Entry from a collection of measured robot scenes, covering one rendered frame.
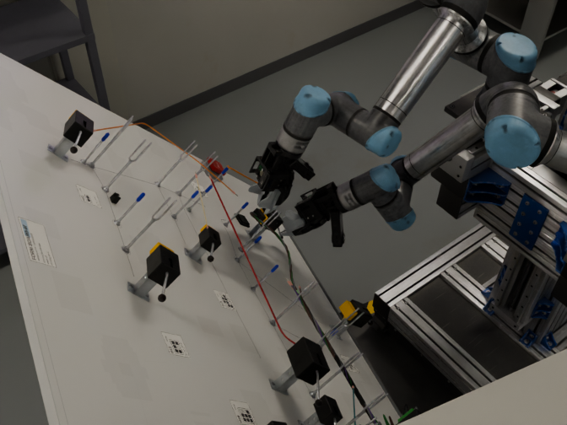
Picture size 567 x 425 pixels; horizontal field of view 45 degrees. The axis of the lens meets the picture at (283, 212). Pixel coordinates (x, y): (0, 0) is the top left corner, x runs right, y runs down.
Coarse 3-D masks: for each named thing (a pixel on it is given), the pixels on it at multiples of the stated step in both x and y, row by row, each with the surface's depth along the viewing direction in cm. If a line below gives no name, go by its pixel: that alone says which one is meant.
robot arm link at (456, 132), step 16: (480, 96) 166; (480, 112) 164; (448, 128) 173; (464, 128) 169; (480, 128) 167; (432, 144) 176; (448, 144) 173; (464, 144) 172; (400, 160) 187; (416, 160) 181; (432, 160) 178; (400, 176) 184; (416, 176) 183
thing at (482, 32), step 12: (420, 0) 167; (432, 0) 160; (480, 24) 189; (468, 36) 186; (480, 36) 188; (492, 36) 191; (456, 48) 191; (468, 48) 190; (480, 48) 191; (468, 60) 195
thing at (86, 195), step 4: (76, 184) 133; (80, 188) 133; (84, 188) 134; (80, 192) 132; (84, 192) 133; (88, 192) 134; (92, 192) 136; (80, 196) 131; (84, 196) 132; (88, 196) 133; (92, 196) 134; (96, 196) 136; (84, 200) 131; (88, 200) 132; (92, 200) 133; (96, 200) 134; (92, 204) 132; (96, 204) 133
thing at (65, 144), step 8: (80, 112) 136; (72, 120) 133; (80, 120) 133; (88, 120) 136; (64, 128) 134; (72, 128) 132; (80, 128) 132; (88, 128) 133; (64, 136) 132; (72, 136) 133; (80, 136) 131; (88, 136) 133; (48, 144) 136; (64, 144) 135; (72, 144) 135; (80, 144) 134; (56, 152) 136; (64, 152) 136; (72, 152) 128; (64, 160) 137
